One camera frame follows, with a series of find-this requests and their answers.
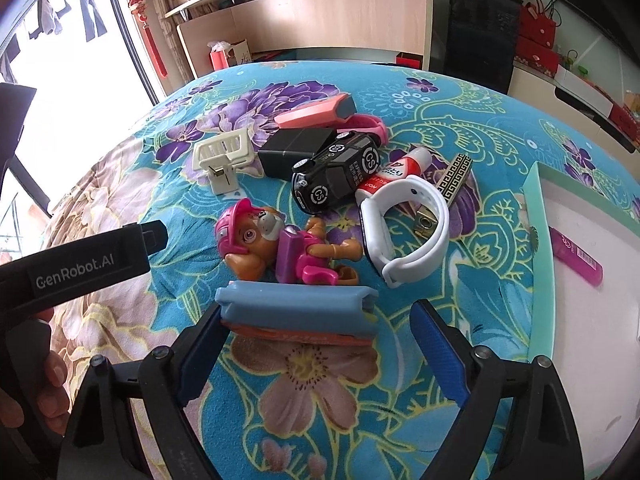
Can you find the red box under shelf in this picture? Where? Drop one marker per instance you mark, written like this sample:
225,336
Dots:
410,60

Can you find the blue and orange case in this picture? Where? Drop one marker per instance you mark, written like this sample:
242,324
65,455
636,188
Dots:
295,310

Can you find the white flat box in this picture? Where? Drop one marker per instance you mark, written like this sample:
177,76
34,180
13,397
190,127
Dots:
582,92

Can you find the red gift bag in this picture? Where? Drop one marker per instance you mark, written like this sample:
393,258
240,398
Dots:
537,22

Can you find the pink dog toy figure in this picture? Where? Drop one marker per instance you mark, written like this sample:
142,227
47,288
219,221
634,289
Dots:
250,235

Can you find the small red paper bag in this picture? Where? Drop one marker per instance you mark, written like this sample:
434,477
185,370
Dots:
219,60

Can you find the floral blanket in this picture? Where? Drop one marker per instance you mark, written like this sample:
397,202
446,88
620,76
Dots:
150,160

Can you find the cream plastic clip holder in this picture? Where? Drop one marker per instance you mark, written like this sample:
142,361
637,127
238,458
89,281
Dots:
220,152

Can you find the gold patterned lighter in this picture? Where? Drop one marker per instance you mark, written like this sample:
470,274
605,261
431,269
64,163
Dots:
457,175

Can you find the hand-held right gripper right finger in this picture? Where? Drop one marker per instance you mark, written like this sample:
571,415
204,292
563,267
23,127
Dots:
440,355

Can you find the cream television stand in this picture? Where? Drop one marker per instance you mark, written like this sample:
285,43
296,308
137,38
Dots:
535,85

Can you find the wooden shelf unit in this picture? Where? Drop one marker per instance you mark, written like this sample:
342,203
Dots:
325,15

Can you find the black chair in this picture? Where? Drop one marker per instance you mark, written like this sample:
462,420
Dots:
20,125

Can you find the black water dispenser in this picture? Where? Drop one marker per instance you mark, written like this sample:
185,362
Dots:
480,35

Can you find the person's left hand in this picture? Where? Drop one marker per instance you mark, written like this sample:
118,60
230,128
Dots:
56,370

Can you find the green-edged white cardboard box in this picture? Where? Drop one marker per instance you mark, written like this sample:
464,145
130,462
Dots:
590,320

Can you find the cream cardboard box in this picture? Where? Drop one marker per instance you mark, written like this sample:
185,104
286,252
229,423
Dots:
240,52

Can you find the white smart watch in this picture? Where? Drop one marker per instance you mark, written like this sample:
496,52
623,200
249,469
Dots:
400,192

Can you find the red gift box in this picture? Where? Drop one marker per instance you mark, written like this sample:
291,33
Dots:
537,57

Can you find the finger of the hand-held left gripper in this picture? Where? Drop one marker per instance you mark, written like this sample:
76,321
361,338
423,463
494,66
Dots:
154,236

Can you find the beige patterned curtain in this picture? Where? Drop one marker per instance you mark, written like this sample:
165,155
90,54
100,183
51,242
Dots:
170,35

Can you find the black box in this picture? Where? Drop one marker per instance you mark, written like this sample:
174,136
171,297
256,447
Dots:
290,152

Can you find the red and white tube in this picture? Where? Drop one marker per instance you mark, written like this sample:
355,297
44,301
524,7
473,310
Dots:
395,170

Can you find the red hanging knot decoration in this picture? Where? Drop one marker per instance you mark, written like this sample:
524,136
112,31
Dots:
145,25

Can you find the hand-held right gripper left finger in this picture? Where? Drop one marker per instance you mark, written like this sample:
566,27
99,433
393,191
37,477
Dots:
197,360

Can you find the hanging dark clothes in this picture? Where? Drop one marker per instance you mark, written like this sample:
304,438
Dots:
75,0

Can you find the black toy car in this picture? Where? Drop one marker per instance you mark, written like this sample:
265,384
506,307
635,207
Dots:
335,175

